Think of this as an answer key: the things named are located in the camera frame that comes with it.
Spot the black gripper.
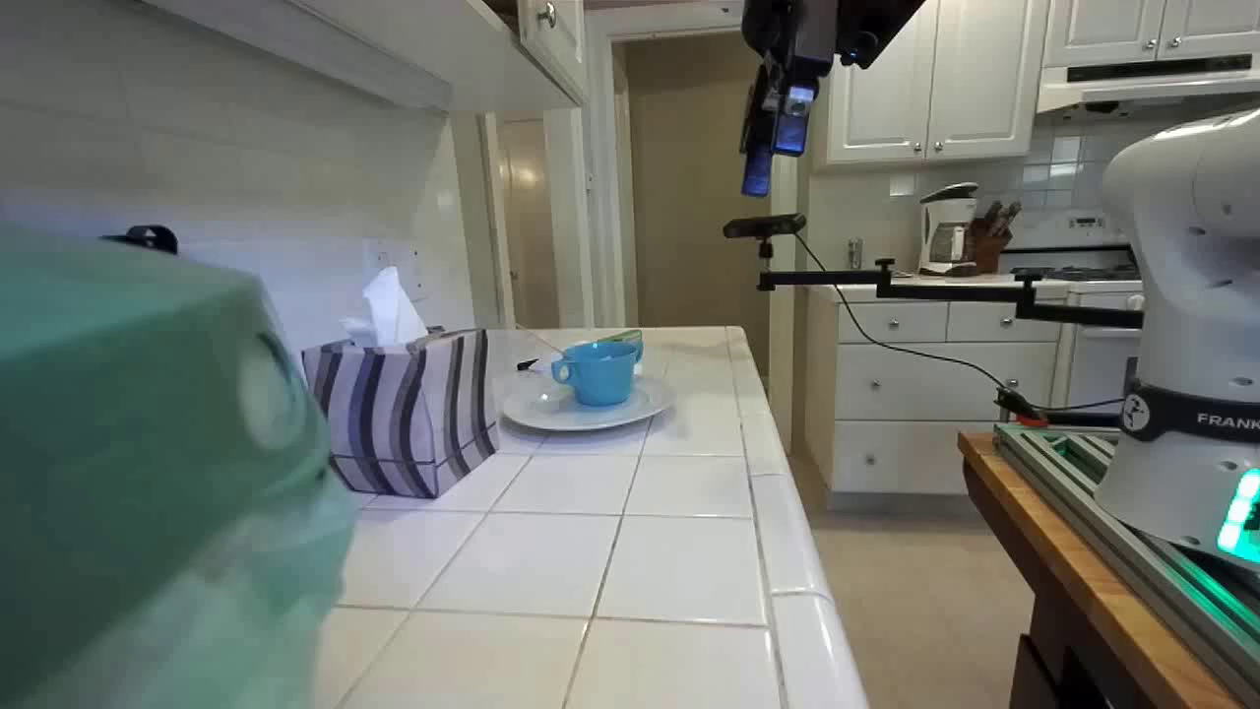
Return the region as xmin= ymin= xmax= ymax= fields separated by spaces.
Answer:
xmin=735 ymin=0 xmax=845 ymax=205

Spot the blue cup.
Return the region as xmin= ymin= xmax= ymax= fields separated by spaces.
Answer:
xmin=546 ymin=335 xmax=644 ymax=410

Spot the white two door cabinet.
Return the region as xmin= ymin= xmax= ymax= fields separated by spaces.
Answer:
xmin=810 ymin=0 xmax=1055 ymax=173

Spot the white coffee maker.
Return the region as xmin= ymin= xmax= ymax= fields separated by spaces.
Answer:
xmin=913 ymin=177 xmax=983 ymax=280

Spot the wooden knife block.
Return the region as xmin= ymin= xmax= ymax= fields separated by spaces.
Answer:
xmin=965 ymin=195 xmax=1022 ymax=276

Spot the white lower drawer cabinet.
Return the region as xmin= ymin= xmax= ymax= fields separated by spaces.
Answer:
xmin=801 ymin=287 xmax=1146 ymax=501

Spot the white stove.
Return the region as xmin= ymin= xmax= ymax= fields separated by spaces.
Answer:
xmin=1000 ymin=208 xmax=1148 ymax=304

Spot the white round plate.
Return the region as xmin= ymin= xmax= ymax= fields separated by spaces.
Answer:
xmin=496 ymin=364 xmax=678 ymax=437

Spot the white range hood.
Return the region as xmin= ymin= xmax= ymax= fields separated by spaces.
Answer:
xmin=1034 ymin=49 xmax=1260 ymax=119

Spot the white cabinet above counter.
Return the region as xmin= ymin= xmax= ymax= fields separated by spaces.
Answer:
xmin=142 ymin=0 xmax=591 ymax=119

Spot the white cabinet above hood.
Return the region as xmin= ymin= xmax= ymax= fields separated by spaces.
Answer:
xmin=1045 ymin=0 xmax=1260 ymax=70

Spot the white tissue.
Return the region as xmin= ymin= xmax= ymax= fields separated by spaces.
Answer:
xmin=341 ymin=265 xmax=432 ymax=354

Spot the striped tissue box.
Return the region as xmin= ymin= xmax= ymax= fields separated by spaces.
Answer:
xmin=297 ymin=326 xmax=505 ymax=505

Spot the wooden table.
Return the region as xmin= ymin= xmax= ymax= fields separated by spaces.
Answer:
xmin=957 ymin=430 xmax=1245 ymax=709

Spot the small black knob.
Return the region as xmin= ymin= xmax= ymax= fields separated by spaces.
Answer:
xmin=104 ymin=220 xmax=180 ymax=254

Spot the green translucent plastic container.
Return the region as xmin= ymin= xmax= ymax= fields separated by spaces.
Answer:
xmin=0 ymin=233 xmax=367 ymax=709

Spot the black external camera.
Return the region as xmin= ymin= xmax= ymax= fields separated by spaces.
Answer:
xmin=722 ymin=208 xmax=810 ymax=242

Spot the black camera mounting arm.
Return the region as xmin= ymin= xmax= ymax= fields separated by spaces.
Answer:
xmin=755 ymin=237 xmax=1146 ymax=329

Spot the black camera cable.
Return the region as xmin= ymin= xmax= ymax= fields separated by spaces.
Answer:
xmin=789 ymin=233 xmax=1055 ymax=430

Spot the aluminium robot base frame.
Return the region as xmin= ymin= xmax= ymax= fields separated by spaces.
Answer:
xmin=992 ymin=417 xmax=1260 ymax=699

